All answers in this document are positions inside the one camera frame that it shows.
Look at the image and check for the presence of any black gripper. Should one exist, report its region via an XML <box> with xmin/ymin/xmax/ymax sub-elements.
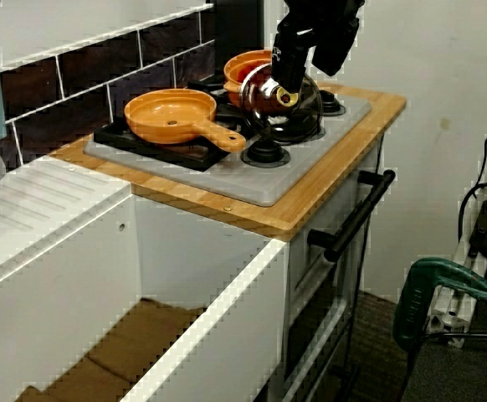
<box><xmin>271</xmin><ymin>6</ymin><xmax>361</xmax><ymax>92</ymax></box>

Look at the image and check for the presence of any glass lid with yellow knob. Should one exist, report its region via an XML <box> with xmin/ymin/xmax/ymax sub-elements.
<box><xmin>238</xmin><ymin>69</ymin><xmax>325</xmax><ymax>144</ymax></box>

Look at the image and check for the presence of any orange two-handled pot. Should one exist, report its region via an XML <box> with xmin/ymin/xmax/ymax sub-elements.
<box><xmin>223</xmin><ymin>49</ymin><xmax>276</xmax><ymax>109</ymax></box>

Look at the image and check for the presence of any orange pan with handle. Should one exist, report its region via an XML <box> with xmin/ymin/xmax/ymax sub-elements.
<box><xmin>124</xmin><ymin>88</ymin><xmax>248</xmax><ymax>153</ymax></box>

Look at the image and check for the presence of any black side panel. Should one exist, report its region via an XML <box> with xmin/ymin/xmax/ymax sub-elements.
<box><xmin>214</xmin><ymin>0</ymin><xmax>266</xmax><ymax>85</ymax></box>

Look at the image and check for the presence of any grey stove plate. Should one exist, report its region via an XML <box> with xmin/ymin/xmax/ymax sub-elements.
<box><xmin>83</xmin><ymin>90</ymin><xmax>373</xmax><ymax>208</ymax></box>

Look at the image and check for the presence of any wooden countertop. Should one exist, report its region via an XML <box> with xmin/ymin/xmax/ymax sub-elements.
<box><xmin>49</xmin><ymin>81</ymin><xmax>408</xmax><ymax>243</ymax></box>

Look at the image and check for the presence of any black stove grate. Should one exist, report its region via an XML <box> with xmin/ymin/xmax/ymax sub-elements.
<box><xmin>94</xmin><ymin>79</ymin><xmax>269</xmax><ymax>172</ymax></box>

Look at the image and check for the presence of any grey oven cabinet front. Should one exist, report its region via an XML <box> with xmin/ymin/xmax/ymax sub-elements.
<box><xmin>285</xmin><ymin>137</ymin><xmax>385</xmax><ymax>402</ymax></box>

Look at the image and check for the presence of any dark tiled backsplash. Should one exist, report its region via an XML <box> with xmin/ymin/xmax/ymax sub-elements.
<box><xmin>0</xmin><ymin>0</ymin><xmax>265</xmax><ymax>168</ymax></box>

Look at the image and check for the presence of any green power drill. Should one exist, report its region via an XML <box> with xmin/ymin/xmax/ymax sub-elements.
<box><xmin>392</xmin><ymin>257</ymin><xmax>487</xmax><ymax>353</ymax></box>

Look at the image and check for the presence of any white sink unit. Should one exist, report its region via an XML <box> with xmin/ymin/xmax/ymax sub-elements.
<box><xmin>0</xmin><ymin>157</ymin><xmax>290</xmax><ymax>402</ymax></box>

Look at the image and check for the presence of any brown cardboard sheet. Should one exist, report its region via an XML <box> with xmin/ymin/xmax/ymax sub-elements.
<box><xmin>13</xmin><ymin>296</ymin><xmax>207</xmax><ymax>402</ymax></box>

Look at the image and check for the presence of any black oven door handle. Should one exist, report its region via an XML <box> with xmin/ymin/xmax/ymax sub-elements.
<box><xmin>307</xmin><ymin>169</ymin><xmax>397</xmax><ymax>263</ymax></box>

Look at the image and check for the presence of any black cable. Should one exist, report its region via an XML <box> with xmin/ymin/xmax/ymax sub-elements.
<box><xmin>459</xmin><ymin>106</ymin><xmax>487</xmax><ymax>244</ymax></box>
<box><xmin>406</xmin><ymin>330</ymin><xmax>487</xmax><ymax>402</ymax></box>

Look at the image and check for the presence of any aluminium frame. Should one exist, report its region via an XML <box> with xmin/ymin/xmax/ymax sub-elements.
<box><xmin>425</xmin><ymin>137</ymin><xmax>487</xmax><ymax>348</ymax></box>

